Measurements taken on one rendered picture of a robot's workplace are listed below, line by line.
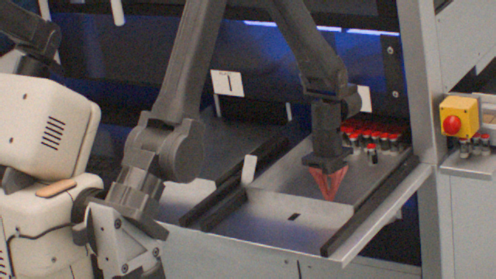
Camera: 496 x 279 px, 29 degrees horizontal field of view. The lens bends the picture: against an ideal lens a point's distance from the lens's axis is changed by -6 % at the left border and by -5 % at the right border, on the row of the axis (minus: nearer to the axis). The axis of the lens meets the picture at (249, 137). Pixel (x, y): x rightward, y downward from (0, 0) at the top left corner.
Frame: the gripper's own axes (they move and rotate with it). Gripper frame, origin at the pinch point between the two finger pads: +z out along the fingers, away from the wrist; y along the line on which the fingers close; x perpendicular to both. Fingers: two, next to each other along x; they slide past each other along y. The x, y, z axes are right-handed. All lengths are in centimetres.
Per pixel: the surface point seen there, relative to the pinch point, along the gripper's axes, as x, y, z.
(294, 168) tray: 18.2, 15.0, 1.5
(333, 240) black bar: -7.6, -11.1, 3.9
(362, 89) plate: 4.5, 22.7, -16.0
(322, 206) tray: 1.4, -0.6, 2.2
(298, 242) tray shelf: 0.6, -10.6, 6.0
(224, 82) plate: 41.9, 22.9, -13.7
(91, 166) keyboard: 77, 10, 8
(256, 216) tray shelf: 14.6, -5.0, 5.1
